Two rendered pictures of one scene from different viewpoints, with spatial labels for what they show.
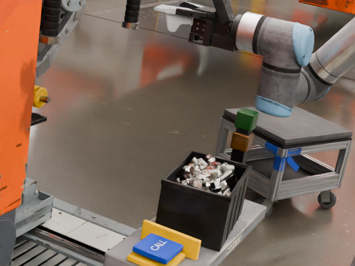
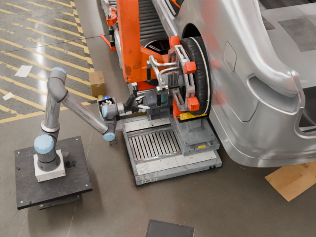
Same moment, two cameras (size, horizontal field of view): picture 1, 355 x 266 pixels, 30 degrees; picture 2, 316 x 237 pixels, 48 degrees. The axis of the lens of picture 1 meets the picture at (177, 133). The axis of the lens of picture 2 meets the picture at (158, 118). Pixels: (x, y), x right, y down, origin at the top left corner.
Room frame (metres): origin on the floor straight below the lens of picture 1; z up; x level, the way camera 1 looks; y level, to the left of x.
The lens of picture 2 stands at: (3.33, -1.15, 2.83)
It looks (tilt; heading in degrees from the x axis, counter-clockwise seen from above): 47 degrees down; 142
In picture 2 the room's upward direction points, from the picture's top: straight up
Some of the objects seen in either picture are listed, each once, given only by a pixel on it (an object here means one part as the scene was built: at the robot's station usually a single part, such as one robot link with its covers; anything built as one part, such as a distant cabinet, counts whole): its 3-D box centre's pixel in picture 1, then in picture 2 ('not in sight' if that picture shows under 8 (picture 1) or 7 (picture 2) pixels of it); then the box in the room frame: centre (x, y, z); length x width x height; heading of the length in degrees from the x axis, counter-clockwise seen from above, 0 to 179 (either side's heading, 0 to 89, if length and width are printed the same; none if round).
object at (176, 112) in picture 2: not in sight; (182, 108); (1.62, 0.48, 0.48); 0.16 x 0.12 x 0.17; 67
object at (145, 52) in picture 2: not in sight; (165, 58); (1.15, 0.66, 0.69); 0.52 x 0.17 x 0.35; 67
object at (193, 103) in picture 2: not in sight; (193, 104); (1.90, 0.33, 0.85); 0.09 x 0.08 x 0.07; 157
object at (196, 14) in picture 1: (193, 13); not in sight; (1.57, 0.01, 0.83); 0.09 x 0.05 x 0.02; 101
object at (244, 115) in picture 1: (246, 119); not in sight; (1.41, -0.15, 0.64); 0.04 x 0.04 x 0.04; 67
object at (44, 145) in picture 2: not in sight; (45, 147); (1.34, -0.74, 0.57); 0.17 x 0.15 x 0.18; 143
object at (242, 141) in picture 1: (242, 140); not in sight; (1.41, -0.15, 0.59); 0.04 x 0.04 x 0.04; 67
